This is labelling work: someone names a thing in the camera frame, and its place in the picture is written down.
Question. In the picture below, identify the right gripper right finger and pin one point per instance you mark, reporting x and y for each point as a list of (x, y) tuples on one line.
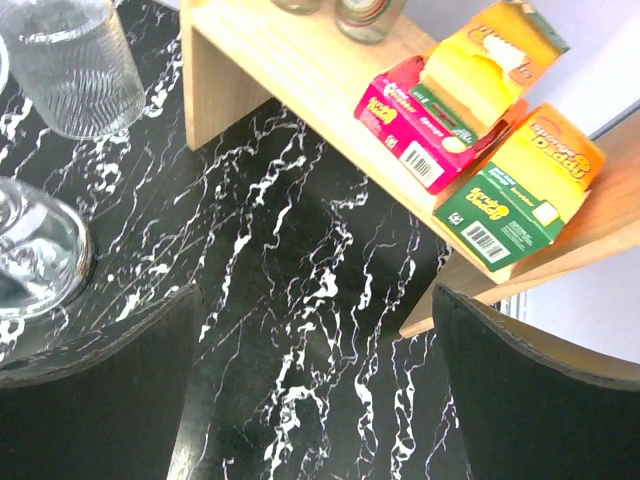
[(532, 405)]

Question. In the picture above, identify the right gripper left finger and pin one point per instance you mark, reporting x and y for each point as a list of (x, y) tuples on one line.
[(106, 405)]

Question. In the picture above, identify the clear wine glass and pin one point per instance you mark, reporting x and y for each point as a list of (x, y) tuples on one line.
[(47, 252)]

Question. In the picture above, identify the green orange sponge box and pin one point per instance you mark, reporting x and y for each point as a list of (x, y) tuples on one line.
[(528, 188)]

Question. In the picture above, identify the pink sponge box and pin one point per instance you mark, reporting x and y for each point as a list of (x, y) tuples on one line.
[(422, 133)]

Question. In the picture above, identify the wooden shelf unit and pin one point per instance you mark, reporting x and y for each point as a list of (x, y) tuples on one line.
[(239, 54)]

